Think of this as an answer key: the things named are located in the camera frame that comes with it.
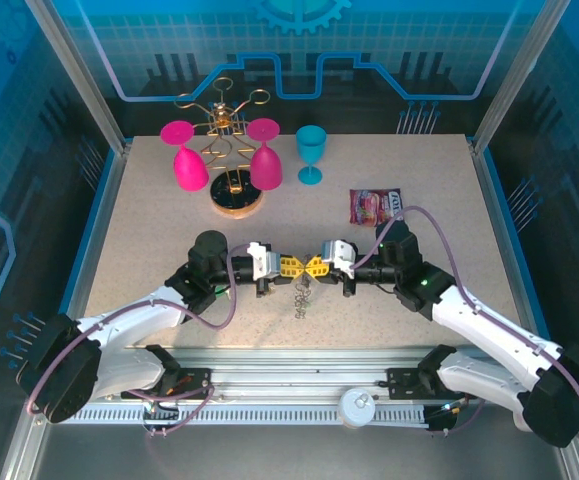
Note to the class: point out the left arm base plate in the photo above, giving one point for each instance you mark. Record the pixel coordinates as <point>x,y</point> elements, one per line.
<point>194,380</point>

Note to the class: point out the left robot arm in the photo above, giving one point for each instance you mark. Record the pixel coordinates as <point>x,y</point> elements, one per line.
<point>119,320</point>

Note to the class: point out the pink plastic goblet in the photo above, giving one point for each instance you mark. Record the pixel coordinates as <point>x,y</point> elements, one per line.
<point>189,167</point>
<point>266,167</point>

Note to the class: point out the teal plastic goblet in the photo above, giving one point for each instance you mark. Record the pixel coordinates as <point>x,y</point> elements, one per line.
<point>311,145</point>

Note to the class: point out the aluminium table side rail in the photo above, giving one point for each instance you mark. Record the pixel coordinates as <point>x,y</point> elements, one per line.
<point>92,250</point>
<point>509,250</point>

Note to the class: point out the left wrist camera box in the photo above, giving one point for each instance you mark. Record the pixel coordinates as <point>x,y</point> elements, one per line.
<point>263,260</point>

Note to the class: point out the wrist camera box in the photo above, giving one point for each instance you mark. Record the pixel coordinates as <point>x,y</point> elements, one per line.
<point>339,256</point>
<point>263,260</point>

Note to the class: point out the purple candy bag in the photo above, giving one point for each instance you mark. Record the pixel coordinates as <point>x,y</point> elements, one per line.
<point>369,207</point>

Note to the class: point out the aluminium front rail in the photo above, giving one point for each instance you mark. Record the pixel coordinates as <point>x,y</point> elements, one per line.
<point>294,365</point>

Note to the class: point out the aluminium frame post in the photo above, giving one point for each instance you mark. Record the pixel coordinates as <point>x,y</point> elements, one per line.
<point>518,75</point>
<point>81,75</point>

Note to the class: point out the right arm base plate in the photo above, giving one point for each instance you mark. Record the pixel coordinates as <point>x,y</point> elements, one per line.
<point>401,382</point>

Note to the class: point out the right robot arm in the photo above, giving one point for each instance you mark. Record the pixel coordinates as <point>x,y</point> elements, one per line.
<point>494,335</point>

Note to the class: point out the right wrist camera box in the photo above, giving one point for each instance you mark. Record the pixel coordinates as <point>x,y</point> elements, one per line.
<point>339,256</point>

